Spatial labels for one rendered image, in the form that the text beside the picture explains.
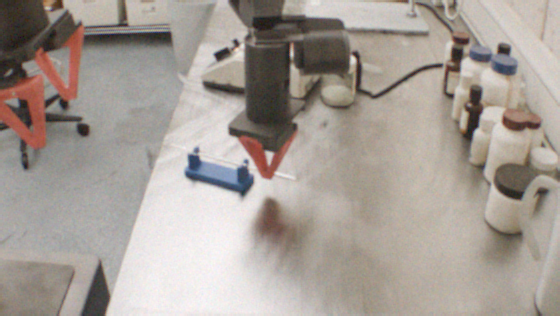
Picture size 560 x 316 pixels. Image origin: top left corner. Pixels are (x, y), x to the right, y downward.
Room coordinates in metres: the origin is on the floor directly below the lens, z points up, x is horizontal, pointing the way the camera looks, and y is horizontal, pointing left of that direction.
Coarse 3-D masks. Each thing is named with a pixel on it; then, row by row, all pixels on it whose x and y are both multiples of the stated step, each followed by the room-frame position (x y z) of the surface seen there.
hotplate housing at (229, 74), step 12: (228, 60) 1.00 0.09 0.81; (240, 60) 0.99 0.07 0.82; (204, 72) 1.02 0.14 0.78; (216, 72) 1.01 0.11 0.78; (228, 72) 1.00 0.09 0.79; (240, 72) 0.99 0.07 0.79; (204, 84) 1.02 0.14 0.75; (216, 84) 1.01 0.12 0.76; (228, 84) 1.00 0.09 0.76; (240, 84) 0.99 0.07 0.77; (300, 84) 0.95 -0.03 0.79; (312, 84) 1.00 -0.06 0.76; (300, 96) 0.95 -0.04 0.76
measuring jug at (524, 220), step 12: (540, 180) 0.52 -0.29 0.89; (552, 180) 0.51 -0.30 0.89; (528, 192) 0.52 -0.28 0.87; (528, 204) 0.52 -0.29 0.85; (528, 216) 0.52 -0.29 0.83; (528, 228) 0.51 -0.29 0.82; (552, 228) 0.47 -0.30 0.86; (528, 240) 0.51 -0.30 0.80; (552, 240) 0.46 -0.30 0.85; (552, 252) 0.45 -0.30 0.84; (552, 264) 0.44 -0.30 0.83; (540, 276) 0.47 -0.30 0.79; (552, 276) 0.44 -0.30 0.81; (540, 288) 0.45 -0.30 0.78; (552, 288) 0.43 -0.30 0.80; (540, 300) 0.45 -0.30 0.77; (552, 300) 0.43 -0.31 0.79; (540, 312) 0.44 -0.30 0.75; (552, 312) 0.42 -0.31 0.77
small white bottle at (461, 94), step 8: (464, 72) 0.91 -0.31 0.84; (464, 80) 0.89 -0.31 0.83; (472, 80) 0.90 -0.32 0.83; (456, 88) 0.91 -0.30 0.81; (464, 88) 0.90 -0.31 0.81; (456, 96) 0.90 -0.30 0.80; (464, 96) 0.89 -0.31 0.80; (456, 104) 0.90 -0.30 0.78; (456, 112) 0.89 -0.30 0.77; (456, 120) 0.89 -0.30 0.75
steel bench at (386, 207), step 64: (384, 0) 1.55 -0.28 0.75; (384, 64) 1.12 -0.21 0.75; (192, 128) 0.87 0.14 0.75; (320, 128) 0.86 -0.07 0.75; (384, 128) 0.87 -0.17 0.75; (448, 128) 0.87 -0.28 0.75; (192, 192) 0.69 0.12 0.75; (256, 192) 0.69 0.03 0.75; (320, 192) 0.69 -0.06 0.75; (384, 192) 0.69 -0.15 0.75; (448, 192) 0.69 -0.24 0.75; (128, 256) 0.55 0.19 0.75; (192, 256) 0.56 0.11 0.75; (256, 256) 0.56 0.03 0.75; (320, 256) 0.56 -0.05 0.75; (384, 256) 0.55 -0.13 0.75; (448, 256) 0.55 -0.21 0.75; (512, 256) 0.54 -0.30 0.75
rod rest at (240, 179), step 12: (192, 156) 0.73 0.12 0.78; (192, 168) 0.73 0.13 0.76; (204, 168) 0.73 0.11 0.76; (216, 168) 0.73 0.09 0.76; (228, 168) 0.73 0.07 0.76; (240, 168) 0.70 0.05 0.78; (216, 180) 0.71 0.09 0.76; (228, 180) 0.70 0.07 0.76; (240, 180) 0.70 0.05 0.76; (252, 180) 0.71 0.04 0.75
